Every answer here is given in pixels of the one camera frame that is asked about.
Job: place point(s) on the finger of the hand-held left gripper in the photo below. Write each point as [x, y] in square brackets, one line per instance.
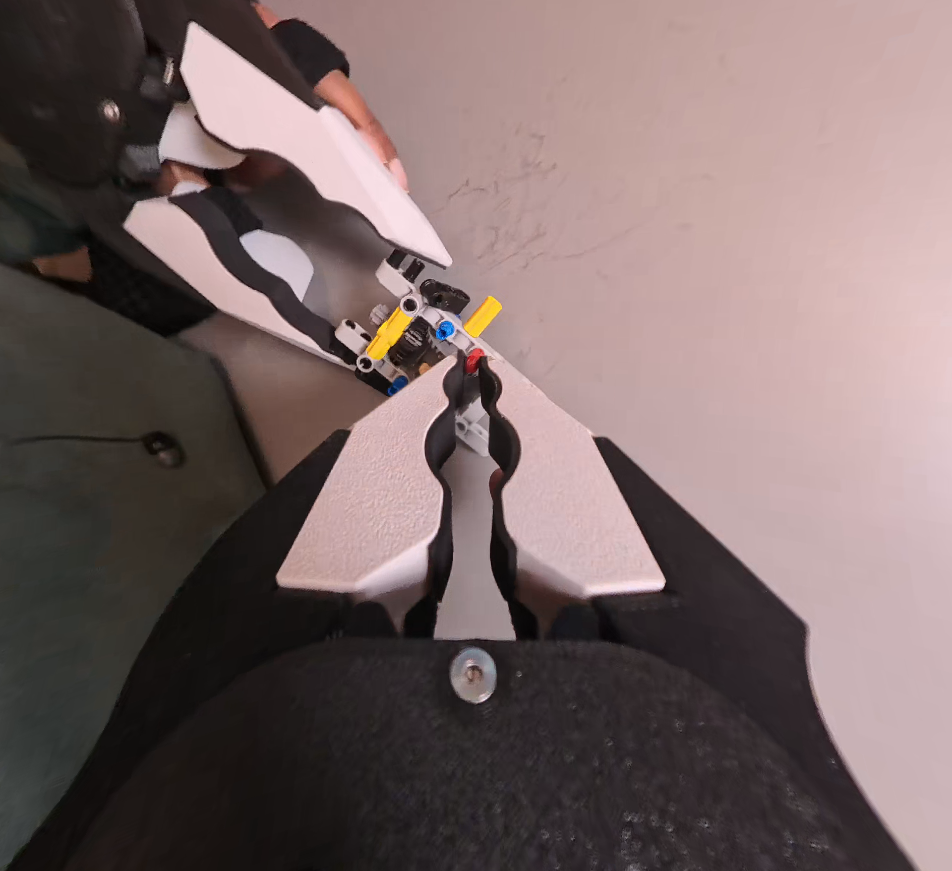
[282, 119]
[193, 253]

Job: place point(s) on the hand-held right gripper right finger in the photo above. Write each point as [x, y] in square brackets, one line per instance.
[587, 514]

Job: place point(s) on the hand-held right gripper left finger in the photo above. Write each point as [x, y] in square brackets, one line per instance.
[357, 514]

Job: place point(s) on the grey lego frame assembly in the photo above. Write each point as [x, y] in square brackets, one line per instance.
[394, 276]

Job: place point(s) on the yellow lego connector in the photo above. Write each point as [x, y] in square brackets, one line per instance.
[483, 313]

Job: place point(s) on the person's left forearm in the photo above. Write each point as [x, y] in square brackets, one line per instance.
[30, 224]

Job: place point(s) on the person's left hand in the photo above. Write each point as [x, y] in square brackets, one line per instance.
[364, 119]

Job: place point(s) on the person's right hand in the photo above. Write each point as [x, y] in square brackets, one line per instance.
[497, 482]

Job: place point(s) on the person's green sweatshirt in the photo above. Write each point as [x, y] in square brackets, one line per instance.
[89, 551]

